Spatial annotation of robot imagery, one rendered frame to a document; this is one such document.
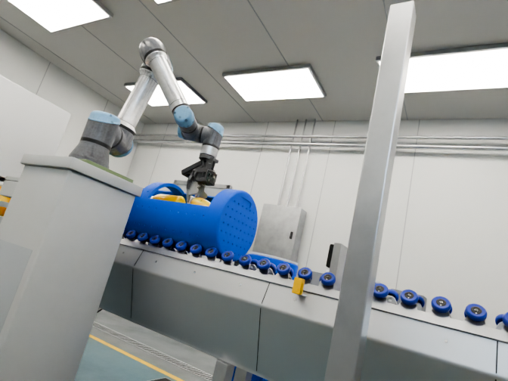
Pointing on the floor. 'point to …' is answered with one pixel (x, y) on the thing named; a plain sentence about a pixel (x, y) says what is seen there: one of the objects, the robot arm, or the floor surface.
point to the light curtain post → (371, 200)
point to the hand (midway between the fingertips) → (190, 200)
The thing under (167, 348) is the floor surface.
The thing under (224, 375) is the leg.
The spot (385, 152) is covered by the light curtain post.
